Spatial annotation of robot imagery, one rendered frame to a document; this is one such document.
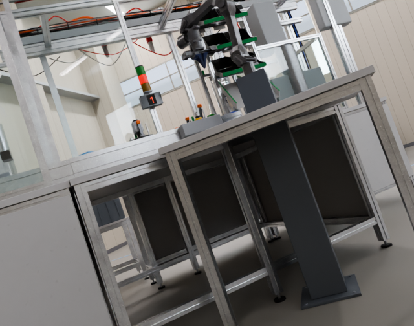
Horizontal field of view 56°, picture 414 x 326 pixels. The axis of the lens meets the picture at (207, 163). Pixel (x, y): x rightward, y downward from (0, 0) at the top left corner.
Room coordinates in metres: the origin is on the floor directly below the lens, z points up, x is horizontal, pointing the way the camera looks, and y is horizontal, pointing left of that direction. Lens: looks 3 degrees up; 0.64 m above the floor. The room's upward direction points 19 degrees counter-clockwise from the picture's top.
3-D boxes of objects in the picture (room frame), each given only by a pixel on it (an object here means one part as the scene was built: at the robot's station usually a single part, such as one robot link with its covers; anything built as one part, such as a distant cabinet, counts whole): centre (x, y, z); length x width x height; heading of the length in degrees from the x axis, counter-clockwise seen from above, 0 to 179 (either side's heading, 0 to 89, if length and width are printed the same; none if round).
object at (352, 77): (1.85, -0.35, 0.84); 0.90 x 0.70 x 0.03; 75
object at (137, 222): (3.63, -0.28, 0.43); 2.20 x 0.38 x 0.86; 111
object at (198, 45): (1.96, -0.15, 1.33); 0.19 x 0.06 x 0.08; 111
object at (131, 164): (2.55, 0.12, 0.84); 1.50 x 1.41 x 0.03; 111
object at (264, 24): (3.24, -0.85, 1.50); 0.38 x 0.21 x 0.88; 21
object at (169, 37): (3.31, -0.06, 1.56); 0.04 x 0.04 x 1.39; 21
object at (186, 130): (1.90, -0.03, 0.93); 0.21 x 0.07 x 0.06; 111
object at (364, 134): (3.35, -0.97, 0.43); 1.11 x 0.68 x 0.86; 111
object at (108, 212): (3.82, 1.28, 0.73); 0.62 x 0.42 x 0.23; 111
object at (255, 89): (1.80, -0.33, 0.96); 0.14 x 0.14 x 0.20; 75
